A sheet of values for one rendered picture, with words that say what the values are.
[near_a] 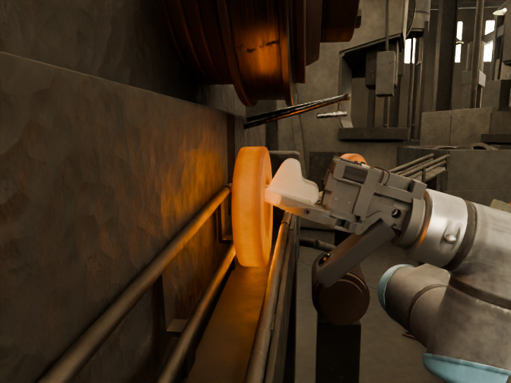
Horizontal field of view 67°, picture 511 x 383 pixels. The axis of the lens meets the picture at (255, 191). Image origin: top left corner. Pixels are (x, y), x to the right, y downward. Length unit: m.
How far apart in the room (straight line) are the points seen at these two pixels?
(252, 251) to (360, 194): 0.14
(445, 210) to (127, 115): 0.36
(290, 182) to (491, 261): 0.25
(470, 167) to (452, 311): 2.25
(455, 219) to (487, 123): 4.00
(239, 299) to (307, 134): 2.92
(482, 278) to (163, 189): 0.37
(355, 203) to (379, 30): 2.90
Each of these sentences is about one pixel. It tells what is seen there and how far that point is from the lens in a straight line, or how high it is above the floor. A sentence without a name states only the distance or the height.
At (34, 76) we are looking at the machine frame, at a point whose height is 0.86.
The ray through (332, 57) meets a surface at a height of 1.44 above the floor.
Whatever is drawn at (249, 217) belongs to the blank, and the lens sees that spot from 0.44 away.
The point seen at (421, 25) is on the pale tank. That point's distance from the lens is 9.57.
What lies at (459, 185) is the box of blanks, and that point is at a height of 0.52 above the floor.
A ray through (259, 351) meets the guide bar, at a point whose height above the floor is 0.69.
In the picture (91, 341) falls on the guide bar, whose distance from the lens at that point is 0.24.
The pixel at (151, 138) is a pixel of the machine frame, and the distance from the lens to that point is 0.32.
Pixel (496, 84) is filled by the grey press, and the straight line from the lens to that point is 4.56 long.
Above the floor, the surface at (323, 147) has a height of 0.73.
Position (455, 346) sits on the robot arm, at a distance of 0.54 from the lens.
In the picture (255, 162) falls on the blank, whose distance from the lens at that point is 0.46.
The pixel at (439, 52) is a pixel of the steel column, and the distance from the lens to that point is 9.52.
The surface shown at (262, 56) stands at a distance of 0.49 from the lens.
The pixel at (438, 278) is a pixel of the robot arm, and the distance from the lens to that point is 0.66.
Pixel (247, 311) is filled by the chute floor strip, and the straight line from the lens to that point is 0.44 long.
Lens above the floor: 0.84
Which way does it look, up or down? 8 degrees down
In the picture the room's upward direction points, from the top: straight up
